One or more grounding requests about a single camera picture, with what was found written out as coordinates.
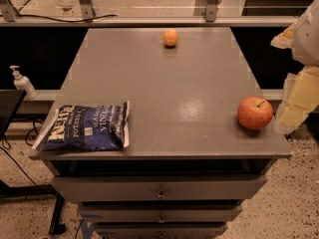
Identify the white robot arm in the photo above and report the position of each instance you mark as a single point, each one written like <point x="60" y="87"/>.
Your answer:
<point x="300" y="95"/>

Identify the blue potato chip bag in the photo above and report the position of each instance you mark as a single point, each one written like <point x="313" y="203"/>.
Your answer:
<point x="76" y="127"/>

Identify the grey drawer cabinet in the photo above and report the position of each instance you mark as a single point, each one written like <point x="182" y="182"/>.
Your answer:
<point x="183" y="104"/>

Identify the small orange fruit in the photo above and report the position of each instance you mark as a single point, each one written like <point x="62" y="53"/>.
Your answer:
<point x="170" y="37"/>

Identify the top grey drawer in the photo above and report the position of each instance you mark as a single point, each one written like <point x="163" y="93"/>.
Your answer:
<point x="152" y="188"/>

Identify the grey drawer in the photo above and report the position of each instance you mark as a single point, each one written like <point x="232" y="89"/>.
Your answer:
<point x="152" y="188"/>
<point x="159" y="231"/>
<point x="160" y="213"/>

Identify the red apple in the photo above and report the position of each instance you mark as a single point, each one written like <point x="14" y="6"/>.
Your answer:
<point x="254" y="113"/>

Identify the middle grey drawer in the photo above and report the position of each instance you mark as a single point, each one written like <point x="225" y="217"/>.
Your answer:
<point x="160" y="213"/>

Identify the bottom grey drawer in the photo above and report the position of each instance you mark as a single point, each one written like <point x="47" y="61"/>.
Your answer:
<point x="159" y="231"/>

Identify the white pump dispenser bottle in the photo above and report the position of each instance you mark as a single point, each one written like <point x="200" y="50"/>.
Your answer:
<point x="23" y="83"/>

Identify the black side table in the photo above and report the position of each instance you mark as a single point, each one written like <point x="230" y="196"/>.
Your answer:
<point x="10" y="101"/>

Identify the metal frame rail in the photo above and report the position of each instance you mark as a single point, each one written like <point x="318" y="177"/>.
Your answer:
<point x="141" y="13"/>

